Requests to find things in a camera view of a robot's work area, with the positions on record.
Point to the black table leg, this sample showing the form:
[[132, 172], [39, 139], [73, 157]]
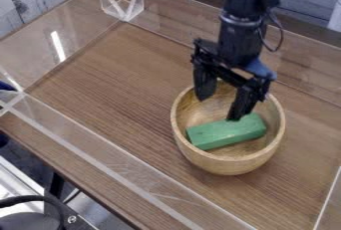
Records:
[[56, 185]]

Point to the black metal bracket with screw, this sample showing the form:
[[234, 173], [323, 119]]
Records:
[[69, 219]]

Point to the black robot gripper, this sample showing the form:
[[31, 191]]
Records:
[[231, 59]]

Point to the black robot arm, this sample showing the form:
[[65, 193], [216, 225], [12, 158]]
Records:
[[247, 10]]

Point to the green rectangular block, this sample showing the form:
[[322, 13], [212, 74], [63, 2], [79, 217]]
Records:
[[219, 133]]

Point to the brown wooden bowl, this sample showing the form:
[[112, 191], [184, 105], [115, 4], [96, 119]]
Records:
[[235, 158]]

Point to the clear acrylic tray walls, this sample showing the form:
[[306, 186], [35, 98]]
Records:
[[96, 69]]

